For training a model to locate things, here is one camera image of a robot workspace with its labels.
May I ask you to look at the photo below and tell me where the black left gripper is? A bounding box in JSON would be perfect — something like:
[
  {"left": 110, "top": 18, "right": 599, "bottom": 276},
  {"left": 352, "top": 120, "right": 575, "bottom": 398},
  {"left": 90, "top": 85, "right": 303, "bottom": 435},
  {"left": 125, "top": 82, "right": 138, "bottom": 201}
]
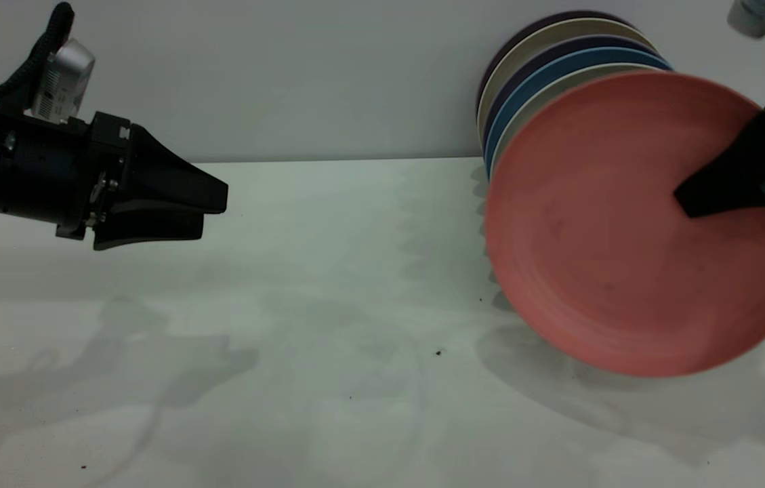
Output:
[{"left": 0, "top": 111, "right": 229, "bottom": 252}]

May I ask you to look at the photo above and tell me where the pink round plate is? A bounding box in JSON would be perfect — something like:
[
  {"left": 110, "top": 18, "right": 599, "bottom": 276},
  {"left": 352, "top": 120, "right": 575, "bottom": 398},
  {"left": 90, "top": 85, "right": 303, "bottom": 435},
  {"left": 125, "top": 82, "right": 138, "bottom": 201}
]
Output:
[{"left": 484, "top": 71, "right": 765, "bottom": 378}]

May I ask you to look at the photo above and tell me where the beige round plate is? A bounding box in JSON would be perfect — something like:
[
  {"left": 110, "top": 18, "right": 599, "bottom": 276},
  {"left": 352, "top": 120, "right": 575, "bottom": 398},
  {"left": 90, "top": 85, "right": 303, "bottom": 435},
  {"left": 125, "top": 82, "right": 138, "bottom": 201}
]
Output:
[
  {"left": 491, "top": 63, "right": 661, "bottom": 174},
  {"left": 476, "top": 18, "right": 657, "bottom": 146}
]

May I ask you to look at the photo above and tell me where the blue round plate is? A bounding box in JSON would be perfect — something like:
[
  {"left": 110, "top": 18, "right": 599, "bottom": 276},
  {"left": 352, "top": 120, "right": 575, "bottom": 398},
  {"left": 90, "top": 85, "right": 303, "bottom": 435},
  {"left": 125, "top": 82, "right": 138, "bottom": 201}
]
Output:
[{"left": 484, "top": 47, "right": 674, "bottom": 180}]

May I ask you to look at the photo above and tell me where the dark purple round plate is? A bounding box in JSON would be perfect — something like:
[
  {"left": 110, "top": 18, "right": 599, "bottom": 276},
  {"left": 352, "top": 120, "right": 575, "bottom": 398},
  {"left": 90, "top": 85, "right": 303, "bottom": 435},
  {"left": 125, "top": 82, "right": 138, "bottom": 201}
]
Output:
[
  {"left": 475, "top": 10, "right": 634, "bottom": 116},
  {"left": 480, "top": 35, "right": 659, "bottom": 150}
]

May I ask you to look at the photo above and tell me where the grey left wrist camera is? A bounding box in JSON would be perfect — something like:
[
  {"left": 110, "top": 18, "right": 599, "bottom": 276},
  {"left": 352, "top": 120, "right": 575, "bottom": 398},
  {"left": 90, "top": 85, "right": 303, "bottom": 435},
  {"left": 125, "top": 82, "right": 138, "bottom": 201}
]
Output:
[{"left": 31, "top": 39, "right": 96, "bottom": 125}]

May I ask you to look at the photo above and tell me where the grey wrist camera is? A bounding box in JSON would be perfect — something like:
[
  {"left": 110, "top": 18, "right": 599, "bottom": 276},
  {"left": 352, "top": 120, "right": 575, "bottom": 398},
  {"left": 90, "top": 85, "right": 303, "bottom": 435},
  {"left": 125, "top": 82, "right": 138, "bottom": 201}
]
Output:
[
  {"left": 31, "top": 39, "right": 96, "bottom": 125},
  {"left": 727, "top": 0, "right": 765, "bottom": 39}
]

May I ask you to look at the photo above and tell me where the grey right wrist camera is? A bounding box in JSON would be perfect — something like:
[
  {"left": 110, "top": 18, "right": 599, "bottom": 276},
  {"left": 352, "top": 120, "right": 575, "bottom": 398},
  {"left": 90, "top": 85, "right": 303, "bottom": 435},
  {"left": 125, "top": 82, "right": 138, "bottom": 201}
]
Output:
[{"left": 727, "top": 0, "right": 765, "bottom": 39}]

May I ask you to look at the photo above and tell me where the black braided cable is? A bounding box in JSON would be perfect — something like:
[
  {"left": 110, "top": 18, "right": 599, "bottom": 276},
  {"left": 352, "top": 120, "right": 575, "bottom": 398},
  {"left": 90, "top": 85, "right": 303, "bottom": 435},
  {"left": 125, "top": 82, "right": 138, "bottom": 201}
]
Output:
[{"left": 0, "top": 2, "right": 76, "bottom": 113}]

